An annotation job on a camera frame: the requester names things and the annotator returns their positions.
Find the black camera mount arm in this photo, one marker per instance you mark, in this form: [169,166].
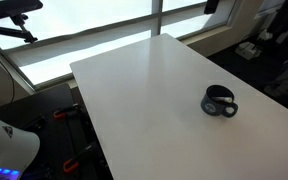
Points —
[10,8]

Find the black hanging device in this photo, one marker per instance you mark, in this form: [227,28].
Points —
[211,6]

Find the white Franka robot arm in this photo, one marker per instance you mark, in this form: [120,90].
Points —
[7,146]

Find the dark teal speckled mug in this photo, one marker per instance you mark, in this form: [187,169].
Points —
[214,107]

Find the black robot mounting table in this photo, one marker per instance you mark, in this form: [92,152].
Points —
[50,100]

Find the white power strip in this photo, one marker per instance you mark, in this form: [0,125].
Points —
[248,50]

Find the grey window frame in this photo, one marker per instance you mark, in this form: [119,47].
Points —
[156,16]

